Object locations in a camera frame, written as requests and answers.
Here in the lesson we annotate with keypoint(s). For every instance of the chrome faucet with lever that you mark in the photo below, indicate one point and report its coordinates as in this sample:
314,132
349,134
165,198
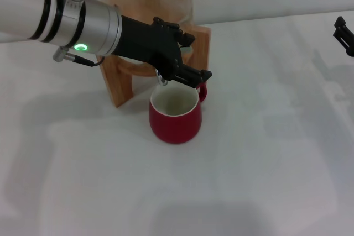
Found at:
161,81

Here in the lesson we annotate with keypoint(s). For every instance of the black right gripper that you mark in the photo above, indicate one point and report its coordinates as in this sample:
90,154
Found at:
350,51

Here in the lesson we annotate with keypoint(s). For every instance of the red ceramic cup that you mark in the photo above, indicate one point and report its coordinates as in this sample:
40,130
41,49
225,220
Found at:
175,128

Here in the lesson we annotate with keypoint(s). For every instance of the wooden dispenser stand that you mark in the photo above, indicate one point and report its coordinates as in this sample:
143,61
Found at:
119,86

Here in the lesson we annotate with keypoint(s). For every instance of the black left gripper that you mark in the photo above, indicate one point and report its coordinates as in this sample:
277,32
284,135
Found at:
149,45

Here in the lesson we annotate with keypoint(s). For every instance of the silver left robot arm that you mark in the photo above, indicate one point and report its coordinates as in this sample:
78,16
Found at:
55,17

